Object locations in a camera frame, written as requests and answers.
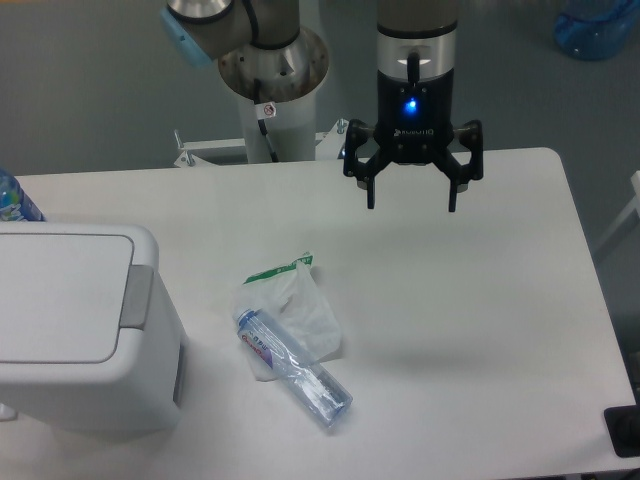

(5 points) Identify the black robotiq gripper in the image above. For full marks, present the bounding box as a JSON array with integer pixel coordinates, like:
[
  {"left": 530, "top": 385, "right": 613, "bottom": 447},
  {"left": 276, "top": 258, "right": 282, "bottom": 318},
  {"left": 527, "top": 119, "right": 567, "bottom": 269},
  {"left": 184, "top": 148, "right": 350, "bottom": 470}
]
[{"left": 342, "top": 66, "right": 484, "bottom": 213}]

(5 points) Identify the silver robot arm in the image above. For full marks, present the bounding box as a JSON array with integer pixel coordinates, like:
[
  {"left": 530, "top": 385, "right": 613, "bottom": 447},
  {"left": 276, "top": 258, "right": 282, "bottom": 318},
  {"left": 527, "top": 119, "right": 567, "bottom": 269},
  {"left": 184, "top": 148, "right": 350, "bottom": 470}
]
[{"left": 160, "top": 1, "right": 483, "bottom": 207}]

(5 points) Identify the grey trash can lid button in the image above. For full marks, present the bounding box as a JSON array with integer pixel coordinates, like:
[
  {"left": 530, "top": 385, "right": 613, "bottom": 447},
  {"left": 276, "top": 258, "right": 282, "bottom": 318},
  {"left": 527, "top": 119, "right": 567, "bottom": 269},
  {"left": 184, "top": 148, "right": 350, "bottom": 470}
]
[{"left": 119, "top": 265, "right": 154, "bottom": 330}]

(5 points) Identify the white trash can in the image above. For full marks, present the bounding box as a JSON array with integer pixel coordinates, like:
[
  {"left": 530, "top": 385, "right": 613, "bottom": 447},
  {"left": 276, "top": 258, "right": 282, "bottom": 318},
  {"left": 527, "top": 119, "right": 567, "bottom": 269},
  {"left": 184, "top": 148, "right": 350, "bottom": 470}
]
[{"left": 1, "top": 222, "right": 188, "bottom": 432}]

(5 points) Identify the blue water jug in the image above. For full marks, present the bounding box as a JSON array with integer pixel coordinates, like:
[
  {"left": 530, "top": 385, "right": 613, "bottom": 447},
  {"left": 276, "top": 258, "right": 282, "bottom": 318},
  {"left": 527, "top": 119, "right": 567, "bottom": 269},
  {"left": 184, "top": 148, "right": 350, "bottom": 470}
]
[{"left": 552, "top": 1, "right": 639, "bottom": 61}]

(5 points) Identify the white plastic bag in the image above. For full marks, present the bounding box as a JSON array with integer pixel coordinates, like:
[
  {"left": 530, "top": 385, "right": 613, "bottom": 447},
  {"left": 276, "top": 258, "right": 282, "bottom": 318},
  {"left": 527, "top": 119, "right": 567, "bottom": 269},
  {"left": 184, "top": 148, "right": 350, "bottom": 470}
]
[{"left": 230, "top": 252, "right": 342, "bottom": 361}]

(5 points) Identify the clear plastic water bottle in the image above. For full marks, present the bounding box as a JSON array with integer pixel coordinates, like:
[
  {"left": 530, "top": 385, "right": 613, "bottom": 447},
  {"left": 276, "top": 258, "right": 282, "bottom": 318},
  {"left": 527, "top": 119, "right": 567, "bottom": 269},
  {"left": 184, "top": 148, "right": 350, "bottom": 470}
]
[{"left": 237, "top": 309, "right": 353, "bottom": 429}]

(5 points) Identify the black device at edge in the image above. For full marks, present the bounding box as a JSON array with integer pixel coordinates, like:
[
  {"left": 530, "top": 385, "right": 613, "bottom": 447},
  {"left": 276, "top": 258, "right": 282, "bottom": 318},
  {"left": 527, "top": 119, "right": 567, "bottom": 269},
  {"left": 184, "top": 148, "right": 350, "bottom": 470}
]
[{"left": 604, "top": 405, "right": 639, "bottom": 458}]

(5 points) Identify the blue labelled bottle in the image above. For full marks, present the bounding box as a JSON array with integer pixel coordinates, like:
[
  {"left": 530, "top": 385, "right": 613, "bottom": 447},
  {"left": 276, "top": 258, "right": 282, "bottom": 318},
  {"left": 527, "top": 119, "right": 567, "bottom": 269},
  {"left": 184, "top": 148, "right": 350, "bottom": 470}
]
[{"left": 1, "top": 169, "right": 46, "bottom": 222}]

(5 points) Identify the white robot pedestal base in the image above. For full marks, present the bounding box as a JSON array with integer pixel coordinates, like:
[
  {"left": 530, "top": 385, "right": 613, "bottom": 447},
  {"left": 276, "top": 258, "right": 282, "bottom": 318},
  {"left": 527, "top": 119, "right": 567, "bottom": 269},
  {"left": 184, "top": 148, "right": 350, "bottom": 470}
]
[{"left": 174, "top": 94, "right": 348, "bottom": 168}]

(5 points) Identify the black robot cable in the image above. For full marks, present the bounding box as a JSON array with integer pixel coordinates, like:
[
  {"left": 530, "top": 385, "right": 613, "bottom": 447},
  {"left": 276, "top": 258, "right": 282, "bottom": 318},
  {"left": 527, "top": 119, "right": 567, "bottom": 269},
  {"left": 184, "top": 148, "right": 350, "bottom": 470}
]
[{"left": 252, "top": 78, "right": 280, "bottom": 164}]

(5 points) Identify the white frame at right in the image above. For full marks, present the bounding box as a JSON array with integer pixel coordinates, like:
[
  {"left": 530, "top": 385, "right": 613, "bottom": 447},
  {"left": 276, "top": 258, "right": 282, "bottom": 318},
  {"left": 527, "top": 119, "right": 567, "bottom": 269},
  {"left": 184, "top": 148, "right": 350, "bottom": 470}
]
[{"left": 592, "top": 171, "right": 639, "bottom": 264}]

